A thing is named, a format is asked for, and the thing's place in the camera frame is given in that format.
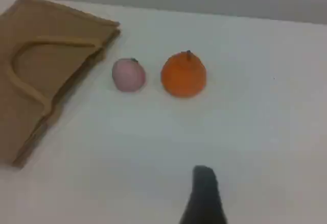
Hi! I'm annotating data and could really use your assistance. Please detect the brown jute tote bag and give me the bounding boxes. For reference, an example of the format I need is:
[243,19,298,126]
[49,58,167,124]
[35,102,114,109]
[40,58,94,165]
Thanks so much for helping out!
[0,0,121,170]

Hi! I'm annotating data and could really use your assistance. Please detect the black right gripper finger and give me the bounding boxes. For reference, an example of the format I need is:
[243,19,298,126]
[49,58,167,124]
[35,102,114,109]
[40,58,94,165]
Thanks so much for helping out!
[178,165,228,224]

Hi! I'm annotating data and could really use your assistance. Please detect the orange with stem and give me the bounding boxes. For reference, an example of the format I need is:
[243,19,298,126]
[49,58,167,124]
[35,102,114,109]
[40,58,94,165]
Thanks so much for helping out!
[160,50,207,98]

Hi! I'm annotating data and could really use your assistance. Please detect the pink peach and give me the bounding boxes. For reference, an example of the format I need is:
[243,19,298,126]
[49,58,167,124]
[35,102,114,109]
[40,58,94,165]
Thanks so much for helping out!
[111,57,148,92]

